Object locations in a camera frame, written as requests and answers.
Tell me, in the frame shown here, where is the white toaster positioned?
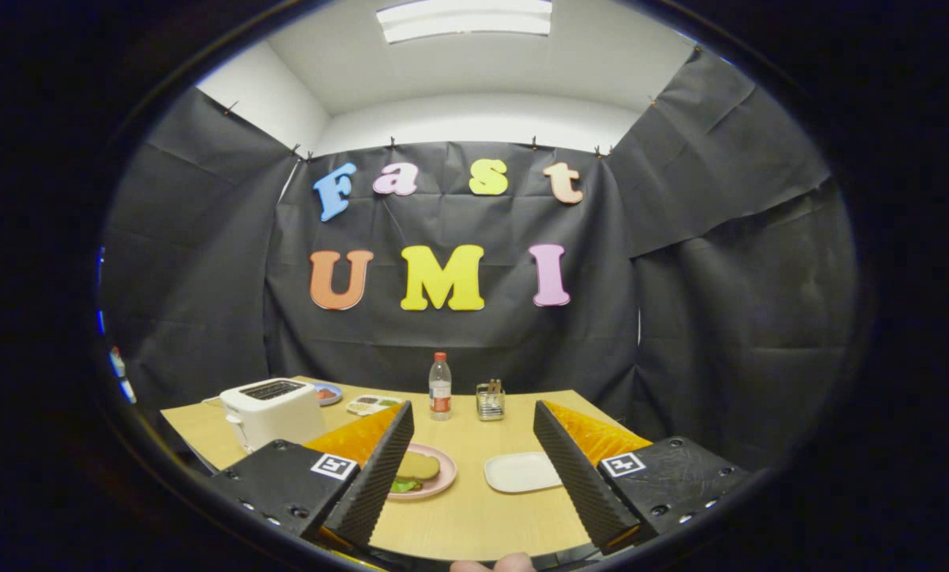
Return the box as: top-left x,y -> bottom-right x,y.
219,378 -> 327,454

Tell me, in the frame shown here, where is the black backdrop cloth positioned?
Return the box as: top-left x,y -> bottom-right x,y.
97,44 -> 858,470

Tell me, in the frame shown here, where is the brown toasted bread slice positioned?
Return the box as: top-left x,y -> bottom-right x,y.
395,451 -> 441,482

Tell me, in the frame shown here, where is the blue and white object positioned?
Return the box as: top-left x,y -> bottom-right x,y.
109,346 -> 138,402

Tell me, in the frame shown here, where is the metal wire utensil holder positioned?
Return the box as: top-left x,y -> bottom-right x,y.
476,381 -> 506,422

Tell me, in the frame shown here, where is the white divided condiment tray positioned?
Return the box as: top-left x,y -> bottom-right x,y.
347,395 -> 404,417

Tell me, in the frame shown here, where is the ceiling light panel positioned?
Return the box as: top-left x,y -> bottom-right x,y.
376,0 -> 553,44

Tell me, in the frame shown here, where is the clear red-capped water bottle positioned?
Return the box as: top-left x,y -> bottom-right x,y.
429,352 -> 452,421

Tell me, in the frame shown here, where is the pink round plate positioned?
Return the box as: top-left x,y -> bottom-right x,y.
387,443 -> 458,500

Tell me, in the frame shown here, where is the white square plate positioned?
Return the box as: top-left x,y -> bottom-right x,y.
484,452 -> 563,494

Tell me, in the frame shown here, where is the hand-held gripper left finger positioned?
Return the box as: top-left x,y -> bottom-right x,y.
209,401 -> 416,550

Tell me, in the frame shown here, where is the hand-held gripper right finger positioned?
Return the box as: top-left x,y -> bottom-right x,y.
533,400 -> 753,555

